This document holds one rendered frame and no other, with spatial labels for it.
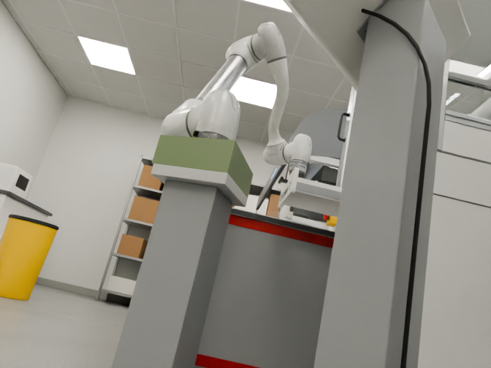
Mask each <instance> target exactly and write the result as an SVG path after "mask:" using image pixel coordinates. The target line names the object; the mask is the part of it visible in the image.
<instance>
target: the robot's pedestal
mask: <svg viewBox="0 0 491 368"><path fill-rule="evenodd" d="M151 174H152V175H153V176H154V177H156V178H157V179H158V180H160V181H161V182H162V183H163V184H164V188H163V191H162V194H161V198H160V202H159V205H158V209H157V211H156V216H155V219H154V222H153V226H152V229H151V233H150V236H149V239H148V244H147V247H146V249H145V254H144V256H143V260H142V264H141V267H140V271H139V274H138V277H137V282H136V284H135V287H134V292H133V294H132V299H131V302H130V305H129V309H128V312H127V315H126V320H125V322H124V325H123V330H122V332H121V337H120V339H119V343H118V347H117V350H116V353H115V358H114V360H113V365H112V367H111V368H194V365H195V362H196V359H197V353H198V350H199V344H200V340H201V337H202V331H203V328H204V325H205V319H206V315H207V312H208V306H209V303H210V298H211V294H212V290H213V285H214V281H215V278H216V273H217V269H218V263H219V260H220V257H221V251H222V248H223V244H224V238H225V235H226V232H227V226H228V222H229V216H230V213H231V210H232V205H234V206H239V207H246V203H247V199H248V198H247V196H246V195H245V194H244V193H243V192H242V191H241V189H240V188H239V187H238V185H237V184H236V183H235V181H234V180H233V179H232V178H231V177H230V176H229V174H228V173H225V172H214V171H208V170H202V169H191V168H185V167H179V166H168V165H163V164H153V168H152V171H151Z"/></svg>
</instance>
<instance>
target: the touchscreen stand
mask: <svg viewBox="0 0 491 368"><path fill-rule="evenodd" d="M375 12H376V13H379V14H381V15H383V16H385V17H387V18H389V19H391V20H393V21H395V22H396V23H398V24H399V25H400V26H402V27H403V28H404V29H405V30H406V31H407V32H408V33H409V34H410V35H411V36H412V37H413V38H414V40H415V41H416V43H417V44H418V45H419V46H420V48H421V51H422V53H423V55H424V57H425V60H426V62H427V66H428V70H429V74H430V81H431V99H432V106H431V113H430V127H429V135H428V143H427V157H426V164H425V178H424V185H423V194H422V208H421V215H420V223H419V238H418V245H417V253H416V268H415V275H414V290H413V299H412V306H411V321H410V329H409V337H408V353H407V362H406V368H417V367H418V358H419V343H420V334H421V326H422V310H423V301H424V293H425V278H426V268H427V253H428V245H429V236H430V220H431V212H432V203H433V188H434V179H435V163H436V155H437V147H438V130H439V122H440V114H441V98H442V89H443V81H444V65H445V57H446V40H445V39H444V36H443V34H442V32H441V29H440V27H439V25H438V22H437V20H436V18H435V16H434V13H433V11H432V8H431V6H430V3H429V1H428V0H410V1H406V2H403V3H401V4H396V5H394V6H391V7H387V8H384V9H380V10H377V11H375ZM426 109H427V83H426V79H425V73H424V69H423V65H422V62H421V60H420V58H419V55H418V53H417V51H416V49H415V48H414V46H413V45H412V44H411V43H410V41H409V40H408V38H407V37H406V36H405V35H404V34H403V33H401V32H400V31H399V30H398V29H396V28H395V27H394V26H393V25H391V24H389V23H387V22H386V21H384V20H382V19H380V18H377V17H374V16H372V15H369V19H368V28H367V33H366V38H365V46H364V52H363V57H362V65H361V70H360V75H359V84H358V89H357V97H356V103H355V108H354V117H353V121H352V126H351V135H350V140H349V148H348V153H347V159H346V168H345V172H344V177H343V186H342V191H341V196H340V204H339V210H338V218H337V223H336V228H335V237H334V242H333V247H332V255H331V261H330V269H329V274H328V279H327V288H326V293H325V298H324V306H323V312H322V317H321V326H320V330H319V339H318V344H317V349H316V357H315V362H314V368H400V365H401V356H402V348H403V333H404V326H405V317H406V303H407V296H408V281H409V274H410V266H411V252H412V245H413V237H414V223H415V215H416V201H417V194H418V186H419V173H420V165H421V157H422V144H423V137H424V129H425V116H426Z"/></svg>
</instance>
